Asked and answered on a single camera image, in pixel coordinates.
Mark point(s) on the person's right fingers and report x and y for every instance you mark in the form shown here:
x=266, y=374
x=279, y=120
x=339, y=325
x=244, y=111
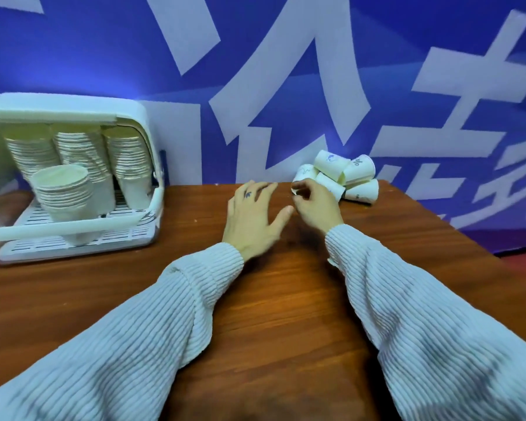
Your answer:
x=304, y=189

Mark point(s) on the white printed paper cup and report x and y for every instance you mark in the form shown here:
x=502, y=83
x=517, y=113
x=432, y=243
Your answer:
x=306, y=171
x=363, y=191
x=331, y=184
x=331, y=162
x=360, y=167

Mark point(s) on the person's left thumb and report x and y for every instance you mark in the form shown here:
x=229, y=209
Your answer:
x=281, y=220

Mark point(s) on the person's left forearm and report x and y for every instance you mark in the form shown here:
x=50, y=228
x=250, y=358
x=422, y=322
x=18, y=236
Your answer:
x=127, y=341

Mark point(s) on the person's right forearm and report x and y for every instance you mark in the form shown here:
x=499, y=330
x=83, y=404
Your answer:
x=425, y=328

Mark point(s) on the person's left middle finger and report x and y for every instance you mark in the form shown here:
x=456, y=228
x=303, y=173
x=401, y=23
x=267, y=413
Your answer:
x=252, y=190

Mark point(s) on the person's right hand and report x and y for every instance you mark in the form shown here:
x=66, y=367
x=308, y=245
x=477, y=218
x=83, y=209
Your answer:
x=320, y=212

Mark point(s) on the white plastic cup storage box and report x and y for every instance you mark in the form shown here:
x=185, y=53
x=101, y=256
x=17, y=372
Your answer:
x=140, y=122

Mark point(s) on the blue backdrop banner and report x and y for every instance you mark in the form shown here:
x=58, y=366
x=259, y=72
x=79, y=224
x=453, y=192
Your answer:
x=114, y=48

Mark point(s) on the stack of paper cups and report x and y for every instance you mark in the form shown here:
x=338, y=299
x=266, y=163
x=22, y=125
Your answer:
x=85, y=149
x=30, y=151
x=63, y=192
x=129, y=162

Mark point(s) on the white slotted drain tray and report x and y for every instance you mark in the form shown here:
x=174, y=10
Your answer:
x=122, y=234

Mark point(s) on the person's left hand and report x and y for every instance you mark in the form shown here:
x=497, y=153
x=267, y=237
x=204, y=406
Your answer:
x=247, y=227

